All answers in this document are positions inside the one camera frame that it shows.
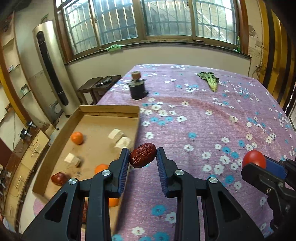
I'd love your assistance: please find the green cloth on sill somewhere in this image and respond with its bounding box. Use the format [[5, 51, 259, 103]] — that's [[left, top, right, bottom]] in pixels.
[[106, 44, 122, 52]]

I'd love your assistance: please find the orange tangerine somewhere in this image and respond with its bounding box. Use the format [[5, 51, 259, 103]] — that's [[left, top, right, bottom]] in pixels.
[[70, 132, 84, 145], [94, 164, 108, 174], [108, 198, 120, 207]]

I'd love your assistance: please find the tall standing air conditioner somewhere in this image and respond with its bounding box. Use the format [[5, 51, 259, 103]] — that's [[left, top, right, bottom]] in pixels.
[[33, 21, 80, 117]]

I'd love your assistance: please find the red cherry tomato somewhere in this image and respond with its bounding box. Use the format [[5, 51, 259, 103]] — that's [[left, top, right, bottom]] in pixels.
[[242, 150, 266, 169]]

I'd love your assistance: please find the large red jujube date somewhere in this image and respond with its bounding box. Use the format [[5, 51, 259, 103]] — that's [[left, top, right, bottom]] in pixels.
[[51, 172, 68, 186]]

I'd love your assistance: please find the black jar with cork knob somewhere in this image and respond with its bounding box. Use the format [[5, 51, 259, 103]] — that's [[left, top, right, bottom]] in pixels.
[[127, 71, 149, 100]]

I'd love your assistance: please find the dark red date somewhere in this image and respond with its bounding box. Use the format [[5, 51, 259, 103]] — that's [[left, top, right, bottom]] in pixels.
[[129, 143, 157, 168]]

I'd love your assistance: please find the small wrinkled red date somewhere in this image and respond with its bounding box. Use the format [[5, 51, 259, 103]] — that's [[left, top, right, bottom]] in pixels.
[[82, 201, 88, 223]]

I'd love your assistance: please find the barred window with wooden frame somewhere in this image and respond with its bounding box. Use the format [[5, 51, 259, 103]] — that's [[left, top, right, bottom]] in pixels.
[[54, 0, 249, 62]]

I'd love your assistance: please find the dark wooden side table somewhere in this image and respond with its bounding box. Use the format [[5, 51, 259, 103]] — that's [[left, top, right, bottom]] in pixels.
[[77, 75, 121, 105]]

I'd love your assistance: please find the wooden wall shelf unit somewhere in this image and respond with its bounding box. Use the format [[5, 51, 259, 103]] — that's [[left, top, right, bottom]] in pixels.
[[1, 13, 52, 131]]

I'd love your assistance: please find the small beige yam chunk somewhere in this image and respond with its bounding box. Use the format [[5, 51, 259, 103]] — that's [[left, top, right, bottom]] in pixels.
[[64, 153, 81, 168]]

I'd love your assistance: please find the hanging cable on wall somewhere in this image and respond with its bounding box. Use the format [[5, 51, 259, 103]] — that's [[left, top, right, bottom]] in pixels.
[[252, 34, 265, 82]]

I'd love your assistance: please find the purple floral tablecloth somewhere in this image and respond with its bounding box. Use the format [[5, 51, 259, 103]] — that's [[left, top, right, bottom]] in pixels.
[[97, 65, 295, 240]]

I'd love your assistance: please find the green bok choy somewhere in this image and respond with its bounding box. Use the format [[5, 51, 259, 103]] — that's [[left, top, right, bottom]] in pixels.
[[197, 72, 219, 92]]

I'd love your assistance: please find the green bottle on sill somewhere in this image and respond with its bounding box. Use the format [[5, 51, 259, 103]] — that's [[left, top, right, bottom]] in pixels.
[[236, 36, 241, 52]]

